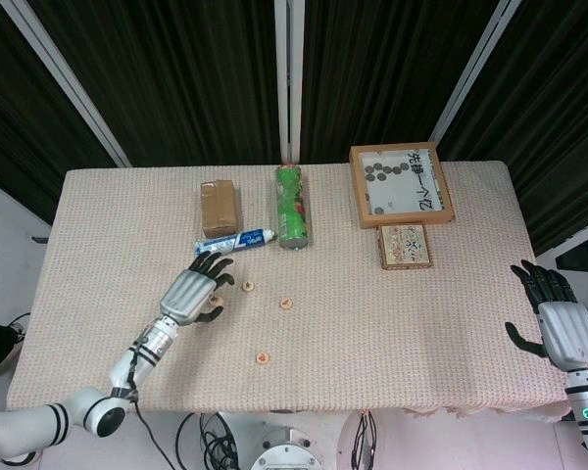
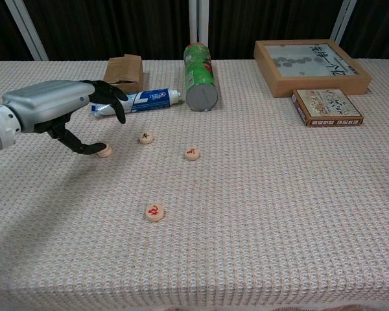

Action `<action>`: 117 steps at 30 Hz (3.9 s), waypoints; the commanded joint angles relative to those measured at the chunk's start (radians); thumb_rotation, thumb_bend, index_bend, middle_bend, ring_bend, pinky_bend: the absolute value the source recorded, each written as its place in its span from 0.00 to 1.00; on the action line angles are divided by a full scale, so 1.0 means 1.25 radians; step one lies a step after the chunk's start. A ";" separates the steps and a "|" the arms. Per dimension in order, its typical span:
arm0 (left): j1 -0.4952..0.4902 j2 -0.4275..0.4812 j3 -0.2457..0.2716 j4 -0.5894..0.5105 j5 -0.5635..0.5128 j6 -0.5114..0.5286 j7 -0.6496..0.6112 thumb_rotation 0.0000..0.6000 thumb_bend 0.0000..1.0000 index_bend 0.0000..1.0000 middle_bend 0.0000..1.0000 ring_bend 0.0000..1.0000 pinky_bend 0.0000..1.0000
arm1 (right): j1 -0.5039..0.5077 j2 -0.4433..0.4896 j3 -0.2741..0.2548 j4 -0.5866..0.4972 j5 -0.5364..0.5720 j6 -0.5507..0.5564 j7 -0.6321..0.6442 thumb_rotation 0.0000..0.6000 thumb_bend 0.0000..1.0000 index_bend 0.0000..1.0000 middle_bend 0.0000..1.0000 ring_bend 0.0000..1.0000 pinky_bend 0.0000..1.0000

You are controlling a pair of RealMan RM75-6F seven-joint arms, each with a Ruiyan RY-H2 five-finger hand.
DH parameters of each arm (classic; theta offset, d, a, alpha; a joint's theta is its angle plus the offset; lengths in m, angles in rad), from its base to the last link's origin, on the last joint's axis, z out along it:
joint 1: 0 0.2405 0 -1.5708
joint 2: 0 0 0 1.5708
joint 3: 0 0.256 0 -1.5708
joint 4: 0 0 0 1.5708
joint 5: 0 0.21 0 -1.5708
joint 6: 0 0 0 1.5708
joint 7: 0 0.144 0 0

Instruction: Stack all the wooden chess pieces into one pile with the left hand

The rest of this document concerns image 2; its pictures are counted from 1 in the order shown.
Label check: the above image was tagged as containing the black pleated curtain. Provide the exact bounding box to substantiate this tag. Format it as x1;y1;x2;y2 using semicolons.
207;0;345;61
21;0;191;62
0;0;32;62
339;0;389;61

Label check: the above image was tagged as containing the blue white toothpaste tube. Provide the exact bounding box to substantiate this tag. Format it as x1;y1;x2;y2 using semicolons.
90;87;185;119

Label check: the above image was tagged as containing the wooden picture frame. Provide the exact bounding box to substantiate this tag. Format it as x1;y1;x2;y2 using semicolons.
253;38;373;98

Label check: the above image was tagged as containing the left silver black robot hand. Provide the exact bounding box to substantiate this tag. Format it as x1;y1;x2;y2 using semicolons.
1;79;129;154

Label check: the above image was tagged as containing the green chips can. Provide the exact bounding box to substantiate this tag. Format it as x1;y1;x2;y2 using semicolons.
183;42;220;113

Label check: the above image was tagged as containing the brown printed card box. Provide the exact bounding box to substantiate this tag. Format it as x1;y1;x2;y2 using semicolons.
291;87;364;128

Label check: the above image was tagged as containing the white metal post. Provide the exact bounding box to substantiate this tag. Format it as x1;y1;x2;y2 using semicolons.
4;0;50;62
187;0;210;46
329;0;358;45

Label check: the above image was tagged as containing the beige woven tablecloth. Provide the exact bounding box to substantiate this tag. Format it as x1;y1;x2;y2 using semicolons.
0;58;389;311

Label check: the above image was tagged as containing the brown taped cardboard box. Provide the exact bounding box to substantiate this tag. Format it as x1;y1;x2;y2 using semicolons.
102;53;145;95

